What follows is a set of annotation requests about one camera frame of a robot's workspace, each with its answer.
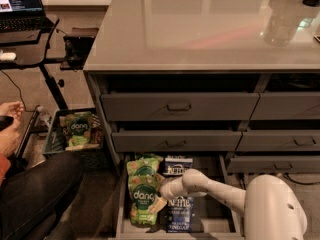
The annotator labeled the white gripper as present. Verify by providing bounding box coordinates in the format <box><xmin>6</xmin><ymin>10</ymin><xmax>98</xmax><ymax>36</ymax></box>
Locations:
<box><xmin>148</xmin><ymin>174</ymin><xmax>184</xmax><ymax>214</ymax></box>

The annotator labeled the green dang chip bag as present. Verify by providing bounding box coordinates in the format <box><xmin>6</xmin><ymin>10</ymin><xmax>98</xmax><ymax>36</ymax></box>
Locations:
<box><xmin>128</xmin><ymin>175</ymin><xmax>160</xmax><ymax>225</ymax></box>
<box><xmin>126</xmin><ymin>154</ymin><xmax>163</xmax><ymax>176</ymax></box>

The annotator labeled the black controller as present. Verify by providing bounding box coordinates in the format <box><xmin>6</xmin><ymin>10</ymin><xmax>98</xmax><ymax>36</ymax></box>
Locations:
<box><xmin>0</xmin><ymin>116</ymin><xmax>14</xmax><ymax>131</ymax></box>

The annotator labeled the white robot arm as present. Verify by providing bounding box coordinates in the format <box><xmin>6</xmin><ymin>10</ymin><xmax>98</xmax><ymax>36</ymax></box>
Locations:
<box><xmin>148</xmin><ymin>169</ymin><xmax>307</xmax><ymax>240</ymax></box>

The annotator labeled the front blue kettle chip bag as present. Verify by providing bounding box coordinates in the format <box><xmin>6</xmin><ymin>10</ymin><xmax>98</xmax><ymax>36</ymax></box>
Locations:
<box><xmin>166</xmin><ymin>196</ymin><xmax>194</xmax><ymax>233</ymax></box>

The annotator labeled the blue kettle chip bag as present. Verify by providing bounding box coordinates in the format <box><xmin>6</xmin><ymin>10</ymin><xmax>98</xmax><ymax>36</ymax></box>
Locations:
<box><xmin>163</xmin><ymin>157</ymin><xmax>193</xmax><ymax>176</ymax></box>
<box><xmin>166</xmin><ymin>196</ymin><xmax>194</xmax><ymax>233</ymax></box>

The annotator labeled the rear blue kettle chip bag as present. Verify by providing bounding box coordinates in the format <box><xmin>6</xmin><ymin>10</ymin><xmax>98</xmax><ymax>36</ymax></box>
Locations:
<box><xmin>163</xmin><ymin>157</ymin><xmax>193</xmax><ymax>176</ymax></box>

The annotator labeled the open bottom left drawer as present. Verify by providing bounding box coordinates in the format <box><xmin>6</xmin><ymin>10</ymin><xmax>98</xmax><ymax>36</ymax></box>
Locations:
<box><xmin>114</xmin><ymin>169</ymin><xmax>243</xmax><ymax>240</ymax></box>

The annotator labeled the middle left drawer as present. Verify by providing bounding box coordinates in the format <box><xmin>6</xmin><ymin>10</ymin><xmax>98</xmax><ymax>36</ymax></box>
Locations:
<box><xmin>111</xmin><ymin>121</ymin><xmax>242</xmax><ymax>152</ymax></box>

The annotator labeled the top left drawer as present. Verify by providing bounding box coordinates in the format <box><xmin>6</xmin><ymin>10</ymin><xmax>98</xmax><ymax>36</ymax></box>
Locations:
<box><xmin>100</xmin><ymin>92</ymin><xmax>259</xmax><ymax>121</ymax></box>

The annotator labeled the dang bag in crate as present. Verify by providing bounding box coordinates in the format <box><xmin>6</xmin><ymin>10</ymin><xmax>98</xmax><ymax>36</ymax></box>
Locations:
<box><xmin>65</xmin><ymin>111</ymin><xmax>93</xmax><ymax>148</ymax></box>

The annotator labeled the grey cabinet with counter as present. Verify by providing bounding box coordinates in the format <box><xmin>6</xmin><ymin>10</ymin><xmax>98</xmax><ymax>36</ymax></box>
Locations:
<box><xmin>84</xmin><ymin>0</ymin><xmax>320</xmax><ymax>168</ymax></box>

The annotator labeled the middle right drawer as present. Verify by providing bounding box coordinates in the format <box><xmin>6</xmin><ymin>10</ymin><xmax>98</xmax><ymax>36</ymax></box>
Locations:
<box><xmin>237</xmin><ymin>130</ymin><xmax>320</xmax><ymax>152</ymax></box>

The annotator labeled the top right drawer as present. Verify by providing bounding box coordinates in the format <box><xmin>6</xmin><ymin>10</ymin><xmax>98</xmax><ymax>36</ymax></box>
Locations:
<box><xmin>251</xmin><ymin>92</ymin><xmax>320</xmax><ymax>120</ymax></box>

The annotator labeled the person's right hand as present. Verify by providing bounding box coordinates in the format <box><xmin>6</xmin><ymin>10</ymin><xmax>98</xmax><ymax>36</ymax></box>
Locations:
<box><xmin>0</xmin><ymin>120</ymin><xmax>20</xmax><ymax>157</ymax></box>

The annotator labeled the person's left hand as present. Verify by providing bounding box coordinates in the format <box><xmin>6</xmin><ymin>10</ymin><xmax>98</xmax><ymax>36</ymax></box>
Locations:
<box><xmin>0</xmin><ymin>101</ymin><xmax>24</xmax><ymax>120</ymax></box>

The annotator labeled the green plastic crate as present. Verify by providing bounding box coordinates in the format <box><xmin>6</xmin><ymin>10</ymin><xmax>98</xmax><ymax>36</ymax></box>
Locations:
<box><xmin>43</xmin><ymin>108</ymin><xmax>103</xmax><ymax>156</ymax></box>

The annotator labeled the seated person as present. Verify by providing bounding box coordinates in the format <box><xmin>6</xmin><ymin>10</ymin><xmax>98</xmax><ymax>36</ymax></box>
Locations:
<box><xmin>0</xmin><ymin>152</ymin><xmax>85</xmax><ymax>240</ymax></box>

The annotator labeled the black laptop stand desk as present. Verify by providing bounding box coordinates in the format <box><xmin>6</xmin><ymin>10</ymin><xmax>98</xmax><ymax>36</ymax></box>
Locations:
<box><xmin>0</xmin><ymin>14</ymin><xmax>68</xmax><ymax>109</ymax></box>

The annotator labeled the white mouse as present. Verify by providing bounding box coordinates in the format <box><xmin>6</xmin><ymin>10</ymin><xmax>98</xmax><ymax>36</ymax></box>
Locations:
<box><xmin>0</xmin><ymin>52</ymin><xmax>16</xmax><ymax>61</ymax></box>

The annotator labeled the black laptop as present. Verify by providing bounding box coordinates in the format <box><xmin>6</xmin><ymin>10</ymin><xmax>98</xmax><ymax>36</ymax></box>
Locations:
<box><xmin>0</xmin><ymin>0</ymin><xmax>55</xmax><ymax>33</ymax></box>

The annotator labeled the black power cable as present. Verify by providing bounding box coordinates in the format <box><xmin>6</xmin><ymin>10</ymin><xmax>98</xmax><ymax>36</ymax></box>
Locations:
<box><xmin>235</xmin><ymin>173</ymin><xmax>320</xmax><ymax>189</ymax></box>

